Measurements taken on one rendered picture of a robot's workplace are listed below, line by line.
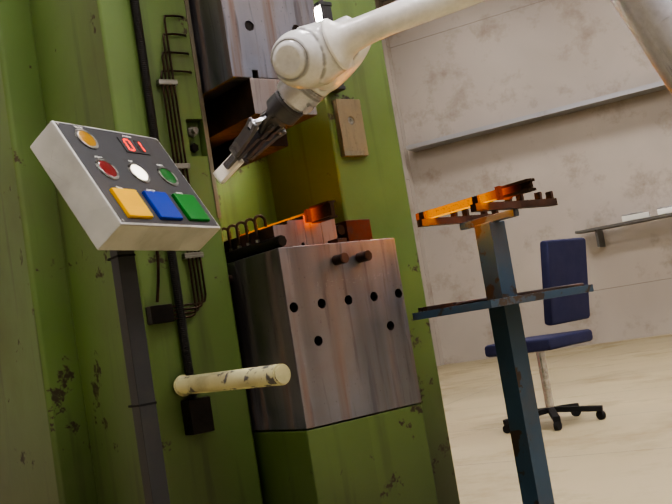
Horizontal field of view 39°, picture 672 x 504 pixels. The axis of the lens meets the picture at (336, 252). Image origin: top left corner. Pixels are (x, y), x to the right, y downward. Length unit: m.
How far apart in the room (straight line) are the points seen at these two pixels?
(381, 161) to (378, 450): 0.89
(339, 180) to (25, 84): 0.93
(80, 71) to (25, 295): 0.64
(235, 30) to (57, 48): 0.52
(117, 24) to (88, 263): 0.63
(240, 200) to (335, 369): 0.78
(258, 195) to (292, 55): 1.30
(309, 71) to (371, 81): 1.19
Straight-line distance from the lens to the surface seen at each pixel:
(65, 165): 1.98
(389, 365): 2.50
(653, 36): 1.61
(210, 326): 2.44
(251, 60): 2.51
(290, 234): 2.44
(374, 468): 2.46
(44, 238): 2.76
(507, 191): 2.43
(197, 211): 2.11
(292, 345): 2.33
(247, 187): 2.97
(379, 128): 2.89
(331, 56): 1.77
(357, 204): 2.77
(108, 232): 1.90
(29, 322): 2.77
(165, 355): 2.37
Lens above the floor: 0.69
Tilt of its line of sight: 5 degrees up
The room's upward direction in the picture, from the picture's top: 9 degrees counter-clockwise
